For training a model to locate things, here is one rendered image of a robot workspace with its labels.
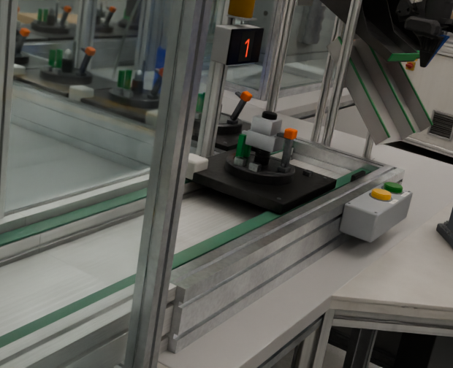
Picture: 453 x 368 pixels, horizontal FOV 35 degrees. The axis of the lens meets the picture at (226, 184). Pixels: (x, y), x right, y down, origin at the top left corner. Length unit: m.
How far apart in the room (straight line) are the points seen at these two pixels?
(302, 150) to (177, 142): 1.03
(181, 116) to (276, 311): 0.50
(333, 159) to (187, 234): 0.61
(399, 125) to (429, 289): 0.62
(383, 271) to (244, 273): 0.38
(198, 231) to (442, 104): 4.71
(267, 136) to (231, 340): 0.48
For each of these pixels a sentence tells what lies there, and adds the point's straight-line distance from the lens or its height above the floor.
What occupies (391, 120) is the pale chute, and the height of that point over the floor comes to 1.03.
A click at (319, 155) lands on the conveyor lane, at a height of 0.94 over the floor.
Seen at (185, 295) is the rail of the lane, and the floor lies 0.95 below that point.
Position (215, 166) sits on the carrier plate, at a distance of 1.46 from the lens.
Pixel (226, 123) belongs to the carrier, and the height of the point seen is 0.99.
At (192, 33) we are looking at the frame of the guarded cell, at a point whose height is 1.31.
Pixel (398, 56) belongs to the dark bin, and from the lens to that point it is 1.79.
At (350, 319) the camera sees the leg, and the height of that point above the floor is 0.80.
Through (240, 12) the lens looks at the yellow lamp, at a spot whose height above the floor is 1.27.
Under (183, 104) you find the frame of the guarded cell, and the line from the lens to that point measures 0.77.
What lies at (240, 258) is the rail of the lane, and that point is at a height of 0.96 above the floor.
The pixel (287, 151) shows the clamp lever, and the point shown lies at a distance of 1.42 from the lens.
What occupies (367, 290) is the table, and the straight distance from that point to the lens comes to 1.32.
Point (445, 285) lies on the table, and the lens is 1.43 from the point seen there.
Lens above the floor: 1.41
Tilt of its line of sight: 19 degrees down
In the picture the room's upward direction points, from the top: 10 degrees clockwise
